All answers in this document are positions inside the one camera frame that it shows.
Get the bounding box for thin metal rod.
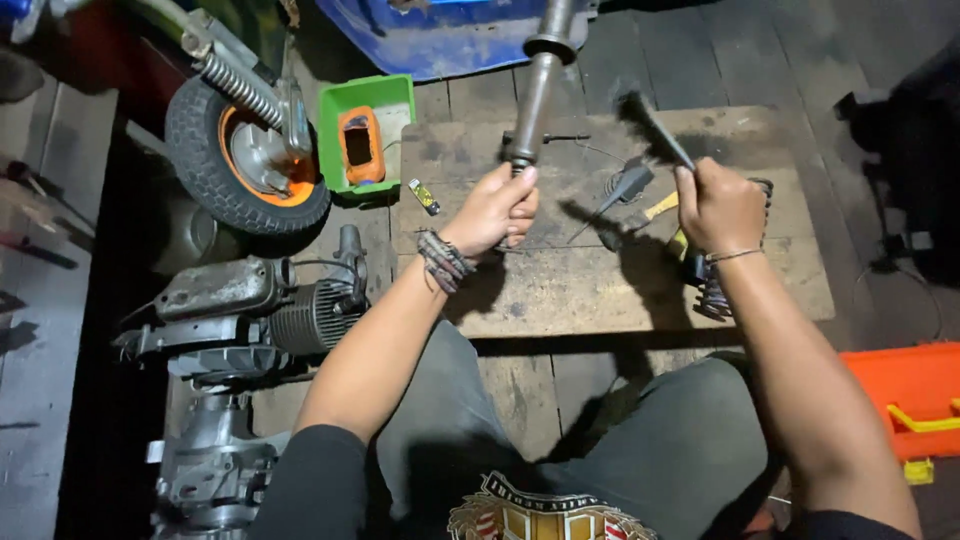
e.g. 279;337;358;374
501;131;592;147

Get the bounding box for orange plastic container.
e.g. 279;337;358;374
337;105;387;187

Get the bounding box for heap of dark tools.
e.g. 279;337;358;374
0;161;95;271

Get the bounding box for silver engine crankcase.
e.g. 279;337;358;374
146;390;294;540

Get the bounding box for scooter wheel with orange rim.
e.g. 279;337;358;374
163;75;333;238

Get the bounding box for rusty metal shock absorber tube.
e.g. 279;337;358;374
501;0;579;175

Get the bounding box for thin wrist bracelet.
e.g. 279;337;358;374
705;247;766;264

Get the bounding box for dark round metal tank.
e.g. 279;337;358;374
146;198;249;279

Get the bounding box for thin black cable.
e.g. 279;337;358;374
851;258;945;342

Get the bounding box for grey cone-shaped tool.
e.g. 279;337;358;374
566;161;656;245

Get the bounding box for yellow-handled tool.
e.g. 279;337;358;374
596;191;689;260

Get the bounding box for grey scooter engine block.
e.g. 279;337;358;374
112;223;372;391

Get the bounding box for orange plastic toolbox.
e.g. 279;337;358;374
838;341;960;462

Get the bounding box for blue plastic container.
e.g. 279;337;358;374
315;0;601;82

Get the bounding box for person's left hand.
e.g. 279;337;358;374
438;163;541;260

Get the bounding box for braided cord wrist bracelet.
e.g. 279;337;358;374
416;228;478;295

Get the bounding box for yellow-green lighter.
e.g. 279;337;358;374
407;178;441;217

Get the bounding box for worn wooden board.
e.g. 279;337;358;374
393;105;836;340

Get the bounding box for person's black printed shirt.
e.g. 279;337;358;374
247;423;916;540

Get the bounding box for person's grey trousers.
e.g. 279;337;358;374
375;318;774;540

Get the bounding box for dark bristle brush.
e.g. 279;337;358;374
611;78;699;174

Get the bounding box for person's right hand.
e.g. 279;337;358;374
672;157;768;258

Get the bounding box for scooter body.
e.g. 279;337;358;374
0;0;301;106

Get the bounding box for scooter suspension coil spring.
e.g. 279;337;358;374
180;7;312;159

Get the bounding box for dark coil spring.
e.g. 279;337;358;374
693;177;775;324

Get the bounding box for green plastic tray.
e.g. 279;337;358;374
316;73;417;200

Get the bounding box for white rag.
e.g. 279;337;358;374
372;103;413;162

